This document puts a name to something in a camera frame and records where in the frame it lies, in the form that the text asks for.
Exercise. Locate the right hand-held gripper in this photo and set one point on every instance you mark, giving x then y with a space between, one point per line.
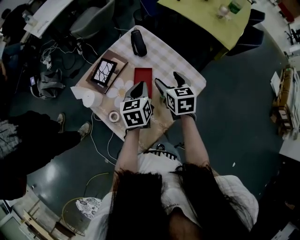
181 103

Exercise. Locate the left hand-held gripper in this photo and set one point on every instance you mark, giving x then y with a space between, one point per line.
134 114

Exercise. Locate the red square tray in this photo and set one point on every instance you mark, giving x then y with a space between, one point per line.
143 75

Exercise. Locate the person's left forearm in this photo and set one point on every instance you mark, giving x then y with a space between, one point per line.
129 150

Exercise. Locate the person's right forearm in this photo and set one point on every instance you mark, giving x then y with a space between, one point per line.
193 140

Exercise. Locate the white daisy-shaped mat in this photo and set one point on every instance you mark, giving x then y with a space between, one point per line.
119 87

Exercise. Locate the beige checkered tablecloth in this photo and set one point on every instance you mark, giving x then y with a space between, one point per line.
168 61

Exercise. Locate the brown book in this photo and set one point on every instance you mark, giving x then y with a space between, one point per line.
122 64

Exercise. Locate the white tape roll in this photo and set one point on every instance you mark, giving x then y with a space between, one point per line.
110 117

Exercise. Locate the black framed picture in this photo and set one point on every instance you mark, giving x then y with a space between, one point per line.
103 71

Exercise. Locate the white paper roll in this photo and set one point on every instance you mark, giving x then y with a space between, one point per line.
91 98

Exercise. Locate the black zippered case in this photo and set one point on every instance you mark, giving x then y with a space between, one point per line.
138 43

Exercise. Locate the person's grey jeans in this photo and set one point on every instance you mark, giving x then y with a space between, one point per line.
170 144

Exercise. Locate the yellow-green table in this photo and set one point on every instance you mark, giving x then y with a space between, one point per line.
199 18

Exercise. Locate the person's white shirt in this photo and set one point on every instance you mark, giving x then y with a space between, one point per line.
152 164

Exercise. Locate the dark blue chair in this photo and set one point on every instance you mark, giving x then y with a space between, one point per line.
257 17
248 39
150 9

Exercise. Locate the grey chair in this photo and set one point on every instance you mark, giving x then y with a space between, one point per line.
90 21

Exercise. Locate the grey backpack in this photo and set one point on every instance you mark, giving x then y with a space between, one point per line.
50 84

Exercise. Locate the clear drinking glass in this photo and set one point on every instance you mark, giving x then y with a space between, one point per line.
222 11

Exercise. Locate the green plastic bottle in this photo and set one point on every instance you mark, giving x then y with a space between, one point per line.
235 7

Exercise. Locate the white paper sheets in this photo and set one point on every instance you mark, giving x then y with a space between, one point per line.
275 83

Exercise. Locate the smartphone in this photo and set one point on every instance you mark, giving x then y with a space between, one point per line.
32 80

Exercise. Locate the stack of cardboard boxes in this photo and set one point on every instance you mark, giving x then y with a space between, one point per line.
283 110

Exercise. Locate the white table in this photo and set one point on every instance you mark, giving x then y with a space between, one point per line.
49 14

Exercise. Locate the clear water bottle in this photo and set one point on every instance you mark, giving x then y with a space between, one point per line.
30 20

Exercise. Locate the black office chair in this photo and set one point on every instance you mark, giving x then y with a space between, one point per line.
294 36

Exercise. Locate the white desk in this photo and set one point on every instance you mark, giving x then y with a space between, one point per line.
290 146

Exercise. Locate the red cabinet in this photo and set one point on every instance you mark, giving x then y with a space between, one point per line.
287 11

